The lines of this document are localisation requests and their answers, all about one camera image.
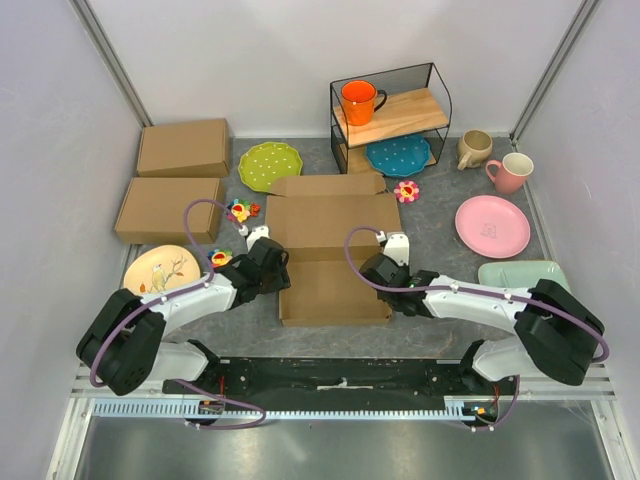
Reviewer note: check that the large cardboard box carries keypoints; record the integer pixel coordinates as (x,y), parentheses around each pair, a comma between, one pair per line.
(311,217)

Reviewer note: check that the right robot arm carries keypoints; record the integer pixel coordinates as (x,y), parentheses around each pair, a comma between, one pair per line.
(549,330)

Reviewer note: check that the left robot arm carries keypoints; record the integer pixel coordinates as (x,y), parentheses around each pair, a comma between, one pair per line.
(125,345)

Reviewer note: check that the closed cardboard box rear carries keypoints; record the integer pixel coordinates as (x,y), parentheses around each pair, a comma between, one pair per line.
(193,149)

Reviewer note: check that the closed cardboard box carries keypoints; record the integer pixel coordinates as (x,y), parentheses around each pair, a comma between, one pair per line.
(153,209)
(193,149)

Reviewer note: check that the closed cardboard box front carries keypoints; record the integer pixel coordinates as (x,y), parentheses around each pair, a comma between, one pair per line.
(153,209)

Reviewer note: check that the rainbow flower toy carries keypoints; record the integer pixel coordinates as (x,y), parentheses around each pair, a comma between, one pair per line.
(241,210)
(219,257)

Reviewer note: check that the green dotted plate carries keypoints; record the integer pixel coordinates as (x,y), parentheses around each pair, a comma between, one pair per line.
(265,163)

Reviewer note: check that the pink flower toy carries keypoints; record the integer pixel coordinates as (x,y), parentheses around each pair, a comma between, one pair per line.
(407,191)

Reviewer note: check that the blue dotted plate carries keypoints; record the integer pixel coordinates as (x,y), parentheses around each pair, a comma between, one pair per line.
(399,157)

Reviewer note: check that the orange mug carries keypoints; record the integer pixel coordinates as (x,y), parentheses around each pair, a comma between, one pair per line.
(360,100)

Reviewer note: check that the beige bird plate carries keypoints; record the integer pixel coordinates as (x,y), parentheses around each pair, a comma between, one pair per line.
(160,269)

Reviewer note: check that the pink round plate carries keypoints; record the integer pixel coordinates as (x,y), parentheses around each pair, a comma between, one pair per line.
(492,227)

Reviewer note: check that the beige ceramic mug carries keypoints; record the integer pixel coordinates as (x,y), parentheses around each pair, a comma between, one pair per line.
(473,149)

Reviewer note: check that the mint rectangular plate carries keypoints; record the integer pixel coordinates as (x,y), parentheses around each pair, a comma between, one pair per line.
(521,274)

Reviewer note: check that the pink mug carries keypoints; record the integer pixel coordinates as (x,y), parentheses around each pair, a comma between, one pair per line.
(509,174)

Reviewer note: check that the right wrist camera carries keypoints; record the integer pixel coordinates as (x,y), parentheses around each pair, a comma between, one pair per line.
(395,245)

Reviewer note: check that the black wire wooden shelf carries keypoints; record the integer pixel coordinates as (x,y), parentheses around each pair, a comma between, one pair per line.
(410,100)

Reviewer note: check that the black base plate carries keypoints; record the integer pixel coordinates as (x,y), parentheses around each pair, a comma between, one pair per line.
(288,382)

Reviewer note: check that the grey cable duct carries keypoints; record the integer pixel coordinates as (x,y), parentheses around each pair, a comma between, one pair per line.
(199,410)

